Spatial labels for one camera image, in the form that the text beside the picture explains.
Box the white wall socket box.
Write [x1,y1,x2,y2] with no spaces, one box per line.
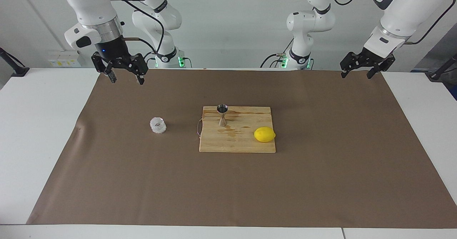
[47,49,82,68]

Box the wooden cutting board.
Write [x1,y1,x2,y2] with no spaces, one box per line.
[196,106,277,154]

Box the steel double jigger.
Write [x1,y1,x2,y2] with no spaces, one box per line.
[216,104,229,127]

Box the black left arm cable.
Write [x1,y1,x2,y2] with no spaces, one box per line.
[328,0,455,50]

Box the dark grey partition panel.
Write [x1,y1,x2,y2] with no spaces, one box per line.
[414,23,457,72]

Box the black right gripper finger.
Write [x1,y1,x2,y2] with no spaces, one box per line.
[91,54,117,84]
[133,61,149,86]

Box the brown paper table mat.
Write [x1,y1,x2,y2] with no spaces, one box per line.
[27,68,457,229]

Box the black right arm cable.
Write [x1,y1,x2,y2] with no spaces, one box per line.
[106,0,165,54]

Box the black stand with clamp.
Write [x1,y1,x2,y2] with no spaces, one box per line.
[0,47,30,77]
[427,53,457,82]

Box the yellow lemon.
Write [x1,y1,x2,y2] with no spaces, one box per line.
[253,126,276,143]

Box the black left base cable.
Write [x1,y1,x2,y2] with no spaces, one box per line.
[260,48,291,69]

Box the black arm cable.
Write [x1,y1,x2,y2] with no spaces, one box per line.
[328,0,455,50]
[106,0,165,54]

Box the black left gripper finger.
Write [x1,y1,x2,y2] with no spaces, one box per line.
[367,56,396,80]
[340,52,361,79]

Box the clear textured glass cup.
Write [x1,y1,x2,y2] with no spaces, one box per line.
[149,116,167,134]

